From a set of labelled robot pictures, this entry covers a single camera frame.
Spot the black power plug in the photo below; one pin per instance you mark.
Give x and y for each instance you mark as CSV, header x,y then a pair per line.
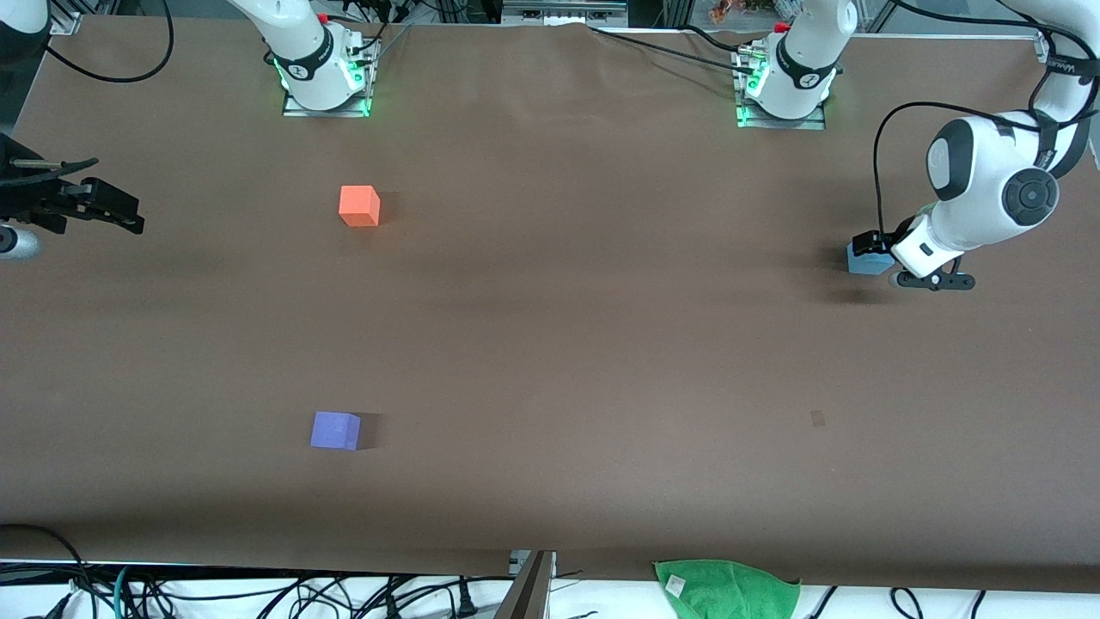
x,y
466,597

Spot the light blue foam block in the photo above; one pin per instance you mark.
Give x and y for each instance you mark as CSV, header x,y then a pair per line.
x,y
864,262

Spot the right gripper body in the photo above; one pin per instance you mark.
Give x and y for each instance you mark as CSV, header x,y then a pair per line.
x,y
26,193

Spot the brown table cover sheet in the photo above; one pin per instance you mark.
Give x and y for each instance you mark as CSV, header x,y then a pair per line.
x,y
601,344

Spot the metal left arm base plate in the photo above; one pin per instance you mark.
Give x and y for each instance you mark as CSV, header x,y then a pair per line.
x,y
808,125

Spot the grey device box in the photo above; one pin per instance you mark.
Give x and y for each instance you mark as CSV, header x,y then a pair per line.
x,y
563,10

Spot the purple foam block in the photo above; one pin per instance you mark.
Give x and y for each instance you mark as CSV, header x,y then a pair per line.
x,y
333,430

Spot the orange foam block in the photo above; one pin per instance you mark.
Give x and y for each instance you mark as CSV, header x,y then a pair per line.
x,y
359,206

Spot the aluminium profile post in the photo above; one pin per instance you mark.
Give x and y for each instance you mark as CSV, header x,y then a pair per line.
x,y
528,593

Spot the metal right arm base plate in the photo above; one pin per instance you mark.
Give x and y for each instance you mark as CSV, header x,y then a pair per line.
x,y
296,112

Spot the green cloth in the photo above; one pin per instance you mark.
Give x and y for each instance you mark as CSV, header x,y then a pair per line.
x,y
730,593

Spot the colourful toy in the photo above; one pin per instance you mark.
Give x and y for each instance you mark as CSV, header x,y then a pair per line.
x,y
739,10

